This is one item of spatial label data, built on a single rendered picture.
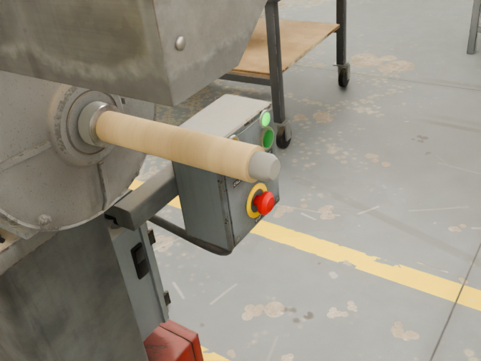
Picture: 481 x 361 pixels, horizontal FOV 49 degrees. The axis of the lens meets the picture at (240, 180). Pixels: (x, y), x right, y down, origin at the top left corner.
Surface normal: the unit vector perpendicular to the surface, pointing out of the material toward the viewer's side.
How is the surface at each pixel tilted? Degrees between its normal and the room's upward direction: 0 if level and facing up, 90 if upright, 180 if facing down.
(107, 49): 90
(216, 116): 0
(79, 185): 97
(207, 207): 90
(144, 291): 90
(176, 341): 0
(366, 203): 0
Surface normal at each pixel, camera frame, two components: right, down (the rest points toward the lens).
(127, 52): -0.55, 0.51
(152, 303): 0.83, 0.23
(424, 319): -0.11, -0.83
